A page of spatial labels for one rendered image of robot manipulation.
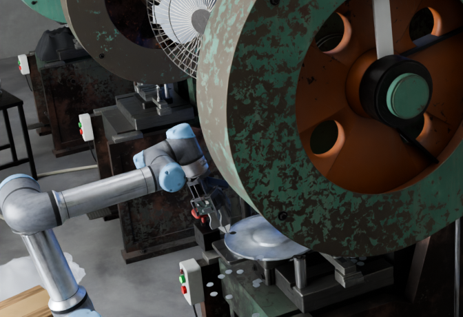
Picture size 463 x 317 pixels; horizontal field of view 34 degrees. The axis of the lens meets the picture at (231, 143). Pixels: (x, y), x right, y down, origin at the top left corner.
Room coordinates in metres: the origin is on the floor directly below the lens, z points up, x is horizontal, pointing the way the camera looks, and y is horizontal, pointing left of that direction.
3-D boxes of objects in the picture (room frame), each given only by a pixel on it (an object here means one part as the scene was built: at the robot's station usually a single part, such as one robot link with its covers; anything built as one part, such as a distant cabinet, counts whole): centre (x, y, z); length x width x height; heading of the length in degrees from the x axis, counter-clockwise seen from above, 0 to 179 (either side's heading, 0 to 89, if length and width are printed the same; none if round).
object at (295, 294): (2.06, -0.21, 0.68); 0.45 x 0.30 x 0.06; 21
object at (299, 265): (1.85, -0.16, 0.75); 0.03 x 0.03 x 0.10; 21
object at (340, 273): (1.90, -0.27, 0.76); 0.17 x 0.06 x 0.10; 21
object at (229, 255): (2.00, -0.05, 0.72); 0.25 x 0.14 x 0.14; 111
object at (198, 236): (2.27, 0.11, 0.62); 0.10 x 0.06 x 0.20; 21
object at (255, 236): (2.02, -0.09, 0.78); 0.29 x 0.29 x 0.01
